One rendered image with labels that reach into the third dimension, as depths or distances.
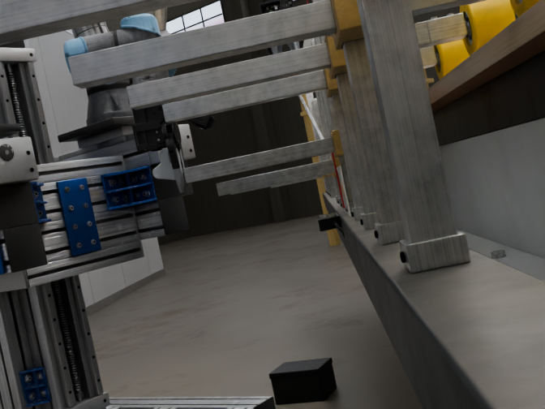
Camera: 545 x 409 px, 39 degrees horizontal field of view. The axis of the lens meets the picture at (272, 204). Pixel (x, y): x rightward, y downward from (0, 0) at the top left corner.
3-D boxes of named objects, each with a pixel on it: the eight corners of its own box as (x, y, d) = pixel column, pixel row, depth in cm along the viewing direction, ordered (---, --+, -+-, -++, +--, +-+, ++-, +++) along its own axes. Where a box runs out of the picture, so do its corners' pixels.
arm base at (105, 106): (75, 131, 205) (68, 95, 205) (118, 128, 217) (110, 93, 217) (113, 119, 196) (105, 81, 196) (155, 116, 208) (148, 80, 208)
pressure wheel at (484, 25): (461, -14, 102) (457, 27, 109) (477, 30, 98) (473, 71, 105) (505, -24, 102) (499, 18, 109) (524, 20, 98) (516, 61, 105)
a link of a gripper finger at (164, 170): (159, 197, 157) (150, 152, 157) (187, 191, 157) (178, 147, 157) (156, 197, 154) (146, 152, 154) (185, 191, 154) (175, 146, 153)
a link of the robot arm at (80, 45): (78, 83, 163) (129, 74, 163) (67, 75, 151) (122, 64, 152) (70, 47, 162) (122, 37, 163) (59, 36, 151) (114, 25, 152)
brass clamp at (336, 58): (328, 69, 100) (320, 31, 100) (326, 82, 113) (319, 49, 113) (375, 58, 99) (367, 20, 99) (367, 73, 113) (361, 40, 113)
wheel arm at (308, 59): (130, 109, 105) (124, 82, 104) (135, 111, 108) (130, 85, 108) (495, 29, 102) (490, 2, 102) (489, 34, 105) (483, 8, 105)
